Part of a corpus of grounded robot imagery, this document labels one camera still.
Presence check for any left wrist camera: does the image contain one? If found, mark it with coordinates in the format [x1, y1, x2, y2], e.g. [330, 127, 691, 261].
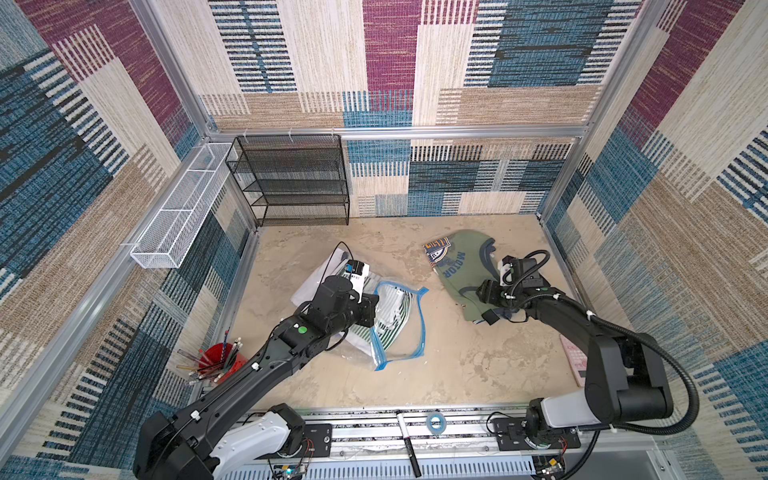
[344, 259, 370, 302]

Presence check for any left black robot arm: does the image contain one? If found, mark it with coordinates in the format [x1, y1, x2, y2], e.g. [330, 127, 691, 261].
[132, 275, 379, 479]

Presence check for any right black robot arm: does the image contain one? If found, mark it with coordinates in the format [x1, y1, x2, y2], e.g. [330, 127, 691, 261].
[476, 252, 700, 443]

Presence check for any green white striped garment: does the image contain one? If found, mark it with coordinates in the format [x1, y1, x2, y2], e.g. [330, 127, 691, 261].
[347, 273, 421, 363]

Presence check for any blue tape roll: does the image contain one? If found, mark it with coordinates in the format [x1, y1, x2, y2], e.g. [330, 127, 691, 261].
[426, 411, 447, 436]

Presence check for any clear vacuum bag blue zipper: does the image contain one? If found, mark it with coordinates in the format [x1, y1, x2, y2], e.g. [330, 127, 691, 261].
[291, 243, 428, 371]

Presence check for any black marker pen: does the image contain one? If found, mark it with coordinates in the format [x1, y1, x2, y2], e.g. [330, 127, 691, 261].
[396, 411, 422, 478]

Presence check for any red pencil cup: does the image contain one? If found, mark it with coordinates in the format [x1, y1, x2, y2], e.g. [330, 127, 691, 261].
[176, 331, 247, 386]

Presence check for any pink calculator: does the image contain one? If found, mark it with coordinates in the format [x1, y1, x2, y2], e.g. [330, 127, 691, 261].
[560, 335, 588, 387]

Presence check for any white wire mesh basket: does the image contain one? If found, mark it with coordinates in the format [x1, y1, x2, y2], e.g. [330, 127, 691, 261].
[130, 143, 231, 269]

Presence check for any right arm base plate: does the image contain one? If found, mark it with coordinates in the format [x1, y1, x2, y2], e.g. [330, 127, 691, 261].
[488, 415, 582, 452]

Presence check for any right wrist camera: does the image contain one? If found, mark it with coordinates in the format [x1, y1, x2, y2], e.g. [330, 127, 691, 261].
[498, 255, 520, 287]

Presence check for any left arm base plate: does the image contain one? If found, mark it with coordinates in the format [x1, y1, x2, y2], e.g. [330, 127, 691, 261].
[278, 423, 333, 459]

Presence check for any black wire mesh shelf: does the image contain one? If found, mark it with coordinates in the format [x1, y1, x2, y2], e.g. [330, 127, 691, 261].
[226, 134, 351, 227]

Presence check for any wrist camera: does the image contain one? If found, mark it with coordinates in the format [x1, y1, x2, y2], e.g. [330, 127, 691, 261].
[344, 259, 370, 302]
[498, 255, 520, 287]

